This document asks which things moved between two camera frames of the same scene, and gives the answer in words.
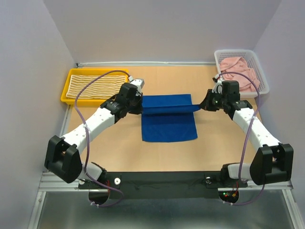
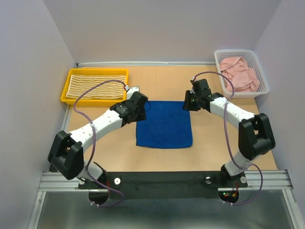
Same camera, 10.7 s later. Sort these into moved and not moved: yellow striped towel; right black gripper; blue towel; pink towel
Moved: right black gripper; blue towel
Not moved: yellow striped towel; pink towel
